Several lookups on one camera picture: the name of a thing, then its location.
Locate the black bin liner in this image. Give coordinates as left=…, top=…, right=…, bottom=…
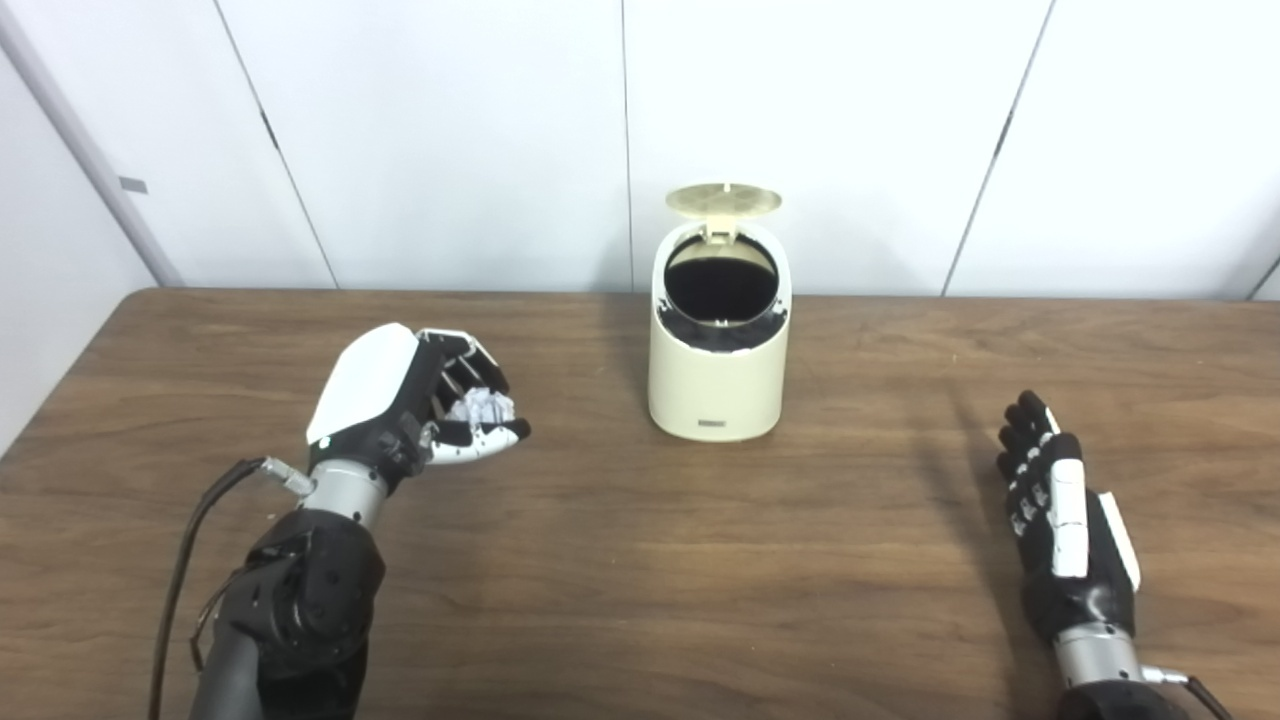
left=655, top=238, right=787, bottom=353

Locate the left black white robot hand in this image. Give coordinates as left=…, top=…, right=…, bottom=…
left=305, top=322, right=532, bottom=491

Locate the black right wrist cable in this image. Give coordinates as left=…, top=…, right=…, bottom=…
left=1140, top=665, right=1236, bottom=720

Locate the cream-colored round bin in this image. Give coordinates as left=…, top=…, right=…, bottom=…
left=647, top=218, right=793, bottom=443

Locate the cream round bin lid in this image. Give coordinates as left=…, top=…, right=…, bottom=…
left=665, top=183, right=783, bottom=244

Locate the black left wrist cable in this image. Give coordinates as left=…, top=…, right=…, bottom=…
left=148, top=456, right=316, bottom=720

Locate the white paper ball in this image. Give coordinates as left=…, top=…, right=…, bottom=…
left=445, top=388, right=516, bottom=426

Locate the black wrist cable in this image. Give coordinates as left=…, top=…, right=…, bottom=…
left=148, top=456, right=316, bottom=720
left=1140, top=665, right=1236, bottom=720

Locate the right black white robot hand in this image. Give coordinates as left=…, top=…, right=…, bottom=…
left=996, top=390, right=1142, bottom=641

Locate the grey wall post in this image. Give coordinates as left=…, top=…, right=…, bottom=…
left=0, top=0, right=186, bottom=289

